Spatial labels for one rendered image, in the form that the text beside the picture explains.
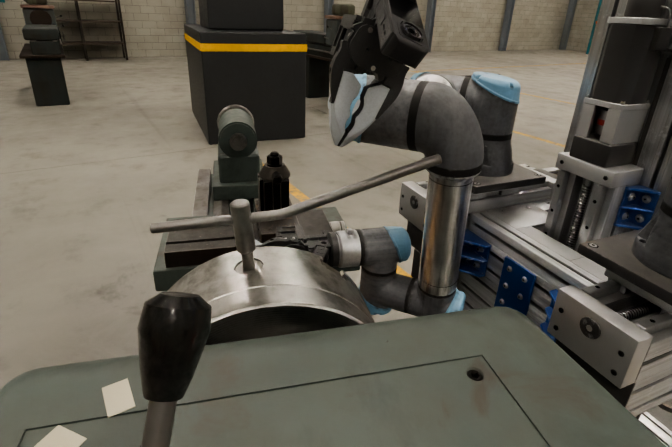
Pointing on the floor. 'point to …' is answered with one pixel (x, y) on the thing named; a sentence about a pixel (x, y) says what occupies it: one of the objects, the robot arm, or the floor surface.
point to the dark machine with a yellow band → (245, 51)
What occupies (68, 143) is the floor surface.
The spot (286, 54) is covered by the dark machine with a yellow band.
